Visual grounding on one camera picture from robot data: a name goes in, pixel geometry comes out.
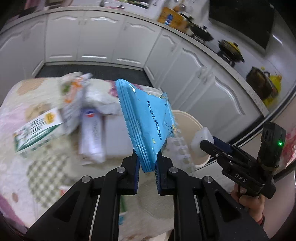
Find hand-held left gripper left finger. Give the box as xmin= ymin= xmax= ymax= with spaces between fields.
xmin=25 ymin=151 xmax=141 ymax=241

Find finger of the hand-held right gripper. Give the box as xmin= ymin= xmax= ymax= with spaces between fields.
xmin=199 ymin=140 xmax=234 ymax=166
xmin=213 ymin=136 xmax=257 ymax=163

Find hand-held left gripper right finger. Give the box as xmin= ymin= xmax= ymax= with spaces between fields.
xmin=155 ymin=154 xmax=269 ymax=241

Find white square block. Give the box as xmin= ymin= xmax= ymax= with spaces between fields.
xmin=191 ymin=127 xmax=214 ymax=151

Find beige round bin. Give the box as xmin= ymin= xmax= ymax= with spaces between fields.
xmin=172 ymin=110 xmax=212 ymax=171

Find blue snack packet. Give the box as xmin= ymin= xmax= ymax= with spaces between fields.
xmin=115 ymin=79 xmax=178 ymax=173

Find person's right hand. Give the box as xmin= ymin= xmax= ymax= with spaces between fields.
xmin=231 ymin=183 xmax=265 ymax=226

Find clear plastic blister strip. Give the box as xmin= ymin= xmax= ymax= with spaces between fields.
xmin=166 ymin=134 xmax=197 ymax=176

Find dark kettle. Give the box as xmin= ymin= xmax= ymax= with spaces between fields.
xmin=245 ymin=66 xmax=273 ymax=100

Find white plastic bag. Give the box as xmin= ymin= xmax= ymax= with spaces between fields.
xmin=84 ymin=79 xmax=122 ymax=116

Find printed tablecloth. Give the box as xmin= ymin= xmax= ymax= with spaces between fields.
xmin=0 ymin=77 xmax=197 ymax=241

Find yellow pot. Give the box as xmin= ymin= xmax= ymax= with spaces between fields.
xmin=217 ymin=39 xmax=245 ymax=67

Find white and orange packet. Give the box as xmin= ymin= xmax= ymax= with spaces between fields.
xmin=58 ymin=72 xmax=93 ymax=135

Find green and white carton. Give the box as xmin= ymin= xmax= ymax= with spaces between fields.
xmin=13 ymin=108 xmax=66 ymax=158

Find black wok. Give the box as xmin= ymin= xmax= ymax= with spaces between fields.
xmin=180 ymin=13 xmax=214 ymax=43

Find black range hood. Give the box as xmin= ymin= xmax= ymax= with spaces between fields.
xmin=209 ymin=0 xmax=275 ymax=50

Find cardboard box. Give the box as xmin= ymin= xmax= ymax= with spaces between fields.
xmin=158 ymin=7 xmax=189 ymax=33

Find white kitchen cabinets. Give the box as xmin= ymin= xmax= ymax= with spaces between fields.
xmin=0 ymin=6 xmax=270 ymax=142

